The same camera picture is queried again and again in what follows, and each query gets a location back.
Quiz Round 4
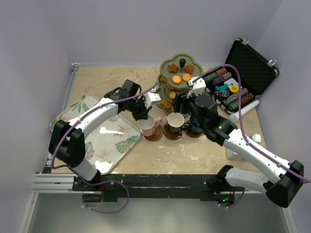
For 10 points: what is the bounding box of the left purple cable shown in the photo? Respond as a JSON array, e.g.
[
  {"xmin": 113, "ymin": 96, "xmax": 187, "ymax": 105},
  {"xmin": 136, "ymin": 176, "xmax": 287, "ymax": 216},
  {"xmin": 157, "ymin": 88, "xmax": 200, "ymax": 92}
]
[{"xmin": 50, "ymin": 81, "xmax": 160, "ymax": 214}]

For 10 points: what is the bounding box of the black poker chip case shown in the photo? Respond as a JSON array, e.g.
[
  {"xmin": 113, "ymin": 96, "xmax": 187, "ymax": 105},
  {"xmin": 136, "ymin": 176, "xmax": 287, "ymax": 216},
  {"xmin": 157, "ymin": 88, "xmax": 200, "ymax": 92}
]
[{"xmin": 203, "ymin": 38, "xmax": 279, "ymax": 113}]

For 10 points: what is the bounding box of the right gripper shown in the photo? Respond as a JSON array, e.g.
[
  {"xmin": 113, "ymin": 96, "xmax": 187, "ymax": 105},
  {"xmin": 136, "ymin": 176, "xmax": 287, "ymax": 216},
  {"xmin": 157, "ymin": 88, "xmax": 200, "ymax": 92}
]
[{"xmin": 173, "ymin": 89, "xmax": 206, "ymax": 129}]

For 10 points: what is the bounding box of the green three-tier stand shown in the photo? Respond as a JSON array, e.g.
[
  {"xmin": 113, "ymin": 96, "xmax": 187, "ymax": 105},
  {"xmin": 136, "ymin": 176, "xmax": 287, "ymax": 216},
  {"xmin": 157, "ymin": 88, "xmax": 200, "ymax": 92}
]
[{"xmin": 156, "ymin": 53, "xmax": 203, "ymax": 115}]

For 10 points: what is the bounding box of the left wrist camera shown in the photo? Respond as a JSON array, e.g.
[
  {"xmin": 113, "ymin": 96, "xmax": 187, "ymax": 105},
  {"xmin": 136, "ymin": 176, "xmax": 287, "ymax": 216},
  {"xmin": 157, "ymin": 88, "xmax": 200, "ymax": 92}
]
[{"xmin": 144, "ymin": 88, "xmax": 161, "ymax": 109}]

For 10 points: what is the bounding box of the leaf pattern serving tray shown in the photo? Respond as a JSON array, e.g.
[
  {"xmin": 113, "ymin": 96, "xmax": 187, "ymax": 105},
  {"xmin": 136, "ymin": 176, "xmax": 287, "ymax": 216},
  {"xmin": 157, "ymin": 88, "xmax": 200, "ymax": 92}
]
[{"xmin": 50, "ymin": 93, "xmax": 141, "ymax": 175}]

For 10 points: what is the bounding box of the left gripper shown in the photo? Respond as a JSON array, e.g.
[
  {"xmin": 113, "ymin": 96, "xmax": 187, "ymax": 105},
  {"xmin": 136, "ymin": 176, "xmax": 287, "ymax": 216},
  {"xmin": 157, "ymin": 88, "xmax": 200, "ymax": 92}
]
[{"xmin": 128, "ymin": 95, "xmax": 152, "ymax": 121}]

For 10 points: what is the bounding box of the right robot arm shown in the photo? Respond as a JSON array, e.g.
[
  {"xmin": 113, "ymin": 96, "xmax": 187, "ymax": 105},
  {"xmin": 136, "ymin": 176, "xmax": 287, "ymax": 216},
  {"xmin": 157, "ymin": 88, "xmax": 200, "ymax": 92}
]
[{"xmin": 173, "ymin": 92, "xmax": 304, "ymax": 208}]

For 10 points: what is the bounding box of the maple leaf cookie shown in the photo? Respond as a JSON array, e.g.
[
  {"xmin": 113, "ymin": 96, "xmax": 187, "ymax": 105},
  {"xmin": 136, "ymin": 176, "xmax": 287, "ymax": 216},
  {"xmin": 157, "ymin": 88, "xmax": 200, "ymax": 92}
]
[{"xmin": 160, "ymin": 76, "xmax": 167, "ymax": 83}]

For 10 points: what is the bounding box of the dark blue mug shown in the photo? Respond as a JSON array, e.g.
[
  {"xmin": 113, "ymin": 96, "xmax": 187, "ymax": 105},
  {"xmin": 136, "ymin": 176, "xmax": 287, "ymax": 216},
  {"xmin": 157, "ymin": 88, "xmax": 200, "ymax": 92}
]
[{"xmin": 189, "ymin": 117, "xmax": 202, "ymax": 134}]

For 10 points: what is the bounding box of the white stand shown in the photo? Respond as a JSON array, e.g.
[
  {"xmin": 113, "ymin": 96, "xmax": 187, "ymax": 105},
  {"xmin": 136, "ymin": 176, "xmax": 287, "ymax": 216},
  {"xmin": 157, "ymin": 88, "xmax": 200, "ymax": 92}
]
[{"xmin": 226, "ymin": 134, "xmax": 261, "ymax": 162}]

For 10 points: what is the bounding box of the brown saucer back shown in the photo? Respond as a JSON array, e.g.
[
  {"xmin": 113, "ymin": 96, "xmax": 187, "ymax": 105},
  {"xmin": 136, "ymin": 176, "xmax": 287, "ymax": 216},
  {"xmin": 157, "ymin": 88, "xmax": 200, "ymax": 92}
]
[{"xmin": 163, "ymin": 124, "xmax": 183, "ymax": 140}]

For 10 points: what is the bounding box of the dark grey mug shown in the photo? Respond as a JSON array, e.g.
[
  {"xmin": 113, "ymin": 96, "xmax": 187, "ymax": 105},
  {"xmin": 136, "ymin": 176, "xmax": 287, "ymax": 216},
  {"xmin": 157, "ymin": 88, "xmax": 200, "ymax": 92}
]
[{"xmin": 167, "ymin": 113, "xmax": 190, "ymax": 134}]

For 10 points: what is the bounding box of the round orange cookie front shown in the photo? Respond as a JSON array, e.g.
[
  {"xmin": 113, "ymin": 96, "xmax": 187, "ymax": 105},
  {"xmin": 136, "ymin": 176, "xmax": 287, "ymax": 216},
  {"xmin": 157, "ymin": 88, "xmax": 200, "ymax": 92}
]
[{"xmin": 182, "ymin": 73, "xmax": 191, "ymax": 82}]

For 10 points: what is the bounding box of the orange flower cookie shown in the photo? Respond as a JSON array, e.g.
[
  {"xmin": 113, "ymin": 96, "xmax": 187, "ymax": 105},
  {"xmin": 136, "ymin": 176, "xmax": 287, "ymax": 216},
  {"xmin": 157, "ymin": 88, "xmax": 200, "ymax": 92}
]
[{"xmin": 169, "ymin": 92, "xmax": 176, "ymax": 99}]

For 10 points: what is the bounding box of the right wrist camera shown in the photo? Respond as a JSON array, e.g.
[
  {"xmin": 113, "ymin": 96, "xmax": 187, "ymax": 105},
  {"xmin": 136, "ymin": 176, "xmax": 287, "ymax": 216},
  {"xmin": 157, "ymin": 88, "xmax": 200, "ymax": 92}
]
[{"xmin": 187, "ymin": 76, "xmax": 206, "ymax": 99}]

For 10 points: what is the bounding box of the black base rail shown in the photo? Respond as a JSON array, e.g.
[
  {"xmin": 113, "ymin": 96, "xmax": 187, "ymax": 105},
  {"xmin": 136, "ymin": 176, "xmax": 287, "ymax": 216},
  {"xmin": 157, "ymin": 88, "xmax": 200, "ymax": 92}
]
[{"xmin": 72, "ymin": 174, "xmax": 243, "ymax": 202}]

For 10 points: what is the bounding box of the brown patterned cookie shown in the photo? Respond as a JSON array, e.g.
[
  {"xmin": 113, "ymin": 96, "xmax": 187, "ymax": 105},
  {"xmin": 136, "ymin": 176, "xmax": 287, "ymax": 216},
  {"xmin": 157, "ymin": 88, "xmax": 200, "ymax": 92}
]
[{"xmin": 166, "ymin": 83, "xmax": 173, "ymax": 90}]

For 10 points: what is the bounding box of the heart cookie light brown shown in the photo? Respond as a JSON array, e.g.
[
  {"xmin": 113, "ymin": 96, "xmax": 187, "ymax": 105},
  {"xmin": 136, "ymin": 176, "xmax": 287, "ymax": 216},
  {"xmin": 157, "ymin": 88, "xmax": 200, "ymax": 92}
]
[{"xmin": 184, "ymin": 65, "xmax": 195, "ymax": 75}]

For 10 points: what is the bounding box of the purple cable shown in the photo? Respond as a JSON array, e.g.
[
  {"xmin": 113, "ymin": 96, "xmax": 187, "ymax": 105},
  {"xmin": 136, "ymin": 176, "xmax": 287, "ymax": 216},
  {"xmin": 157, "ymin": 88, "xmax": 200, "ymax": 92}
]
[
  {"xmin": 191, "ymin": 64, "xmax": 311, "ymax": 209},
  {"xmin": 50, "ymin": 81, "xmax": 160, "ymax": 214}
]

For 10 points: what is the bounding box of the pink cup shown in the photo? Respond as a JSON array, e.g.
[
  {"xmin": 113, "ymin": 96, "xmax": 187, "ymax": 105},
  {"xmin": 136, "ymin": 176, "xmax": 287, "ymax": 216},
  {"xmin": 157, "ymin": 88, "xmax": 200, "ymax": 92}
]
[{"xmin": 137, "ymin": 115, "xmax": 162, "ymax": 136}]

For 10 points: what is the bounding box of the white microphone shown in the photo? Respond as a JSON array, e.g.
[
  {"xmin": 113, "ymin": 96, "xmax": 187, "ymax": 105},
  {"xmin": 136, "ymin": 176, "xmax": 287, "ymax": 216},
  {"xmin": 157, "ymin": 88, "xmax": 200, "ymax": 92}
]
[{"xmin": 228, "ymin": 100, "xmax": 259, "ymax": 123}]

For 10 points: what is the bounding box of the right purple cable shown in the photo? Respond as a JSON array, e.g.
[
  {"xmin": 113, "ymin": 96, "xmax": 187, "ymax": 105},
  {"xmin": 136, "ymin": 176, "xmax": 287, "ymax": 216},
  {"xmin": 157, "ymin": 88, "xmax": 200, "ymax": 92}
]
[{"xmin": 191, "ymin": 64, "xmax": 311, "ymax": 209}]

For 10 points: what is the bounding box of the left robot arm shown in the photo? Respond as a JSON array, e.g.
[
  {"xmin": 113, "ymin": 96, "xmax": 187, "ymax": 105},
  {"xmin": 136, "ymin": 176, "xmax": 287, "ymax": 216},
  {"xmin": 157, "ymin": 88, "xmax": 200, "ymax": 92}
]
[{"xmin": 48, "ymin": 80, "xmax": 159, "ymax": 190}]

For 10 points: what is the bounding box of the brown saucer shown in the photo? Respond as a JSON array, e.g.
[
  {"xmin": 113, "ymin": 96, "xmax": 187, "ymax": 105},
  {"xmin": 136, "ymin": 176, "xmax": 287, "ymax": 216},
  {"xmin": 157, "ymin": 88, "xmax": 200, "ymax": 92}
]
[
  {"xmin": 144, "ymin": 125, "xmax": 163, "ymax": 141},
  {"xmin": 185, "ymin": 130, "xmax": 203, "ymax": 138},
  {"xmin": 163, "ymin": 124, "xmax": 183, "ymax": 140}
]

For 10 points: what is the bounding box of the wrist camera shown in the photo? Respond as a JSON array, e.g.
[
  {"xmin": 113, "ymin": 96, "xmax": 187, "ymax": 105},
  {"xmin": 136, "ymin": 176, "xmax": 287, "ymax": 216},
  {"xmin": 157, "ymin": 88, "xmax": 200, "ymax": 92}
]
[
  {"xmin": 144, "ymin": 88, "xmax": 161, "ymax": 109},
  {"xmin": 187, "ymin": 76, "xmax": 206, "ymax": 99}
]

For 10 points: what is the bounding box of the aluminium frame rail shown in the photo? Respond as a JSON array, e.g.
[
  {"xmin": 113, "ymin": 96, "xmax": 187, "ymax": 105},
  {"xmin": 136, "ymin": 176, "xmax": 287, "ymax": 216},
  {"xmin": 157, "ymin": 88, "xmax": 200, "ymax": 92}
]
[{"xmin": 18, "ymin": 63, "xmax": 81, "ymax": 233}]

